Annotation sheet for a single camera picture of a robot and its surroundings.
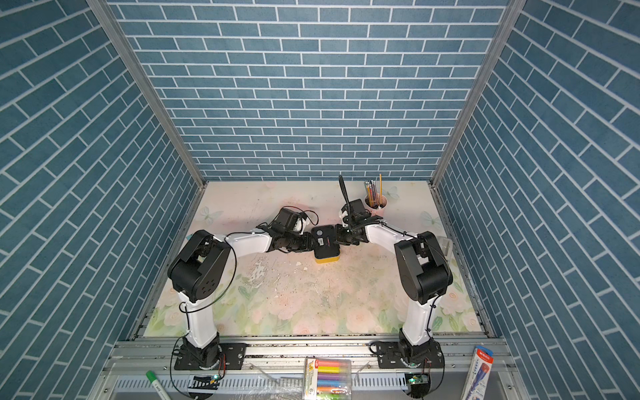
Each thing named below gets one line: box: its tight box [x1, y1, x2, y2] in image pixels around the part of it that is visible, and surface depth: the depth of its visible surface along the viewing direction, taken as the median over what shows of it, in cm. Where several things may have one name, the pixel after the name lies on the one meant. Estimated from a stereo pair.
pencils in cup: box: [364, 173, 383, 208], surface depth 101 cm
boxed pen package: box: [460, 345, 495, 400], surface depth 72 cm
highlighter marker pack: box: [302, 357, 353, 400], surface depth 71 cm
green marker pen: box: [145, 370, 172, 400], surface depth 70 cm
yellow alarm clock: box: [310, 225, 341, 264], surface depth 96 cm
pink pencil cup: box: [363, 195, 389, 218], surface depth 101 cm
